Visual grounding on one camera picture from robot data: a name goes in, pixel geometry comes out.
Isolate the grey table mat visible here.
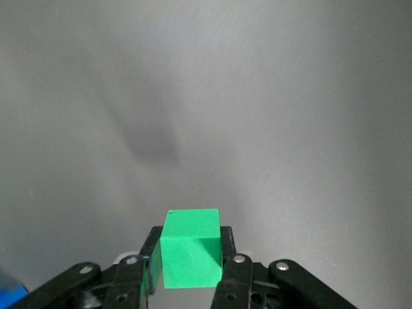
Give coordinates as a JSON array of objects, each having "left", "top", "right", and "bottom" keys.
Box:
[{"left": 0, "top": 0, "right": 412, "bottom": 309}]

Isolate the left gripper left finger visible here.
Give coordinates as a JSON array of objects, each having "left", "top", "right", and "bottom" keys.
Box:
[{"left": 9, "top": 226, "right": 165, "bottom": 309}]

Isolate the blue plastic bin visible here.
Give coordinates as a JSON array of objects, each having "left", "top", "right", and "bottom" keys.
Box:
[{"left": 0, "top": 283, "right": 28, "bottom": 305}]

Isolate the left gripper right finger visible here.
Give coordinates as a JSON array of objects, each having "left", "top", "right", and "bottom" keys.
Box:
[{"left": 209, "top": 226, "right": 358, "bottom": 309}]

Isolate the green cube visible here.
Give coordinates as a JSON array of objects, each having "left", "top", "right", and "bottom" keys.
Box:
[{"left": 159, "top": 208, "right": 223, "bottom": 289}]

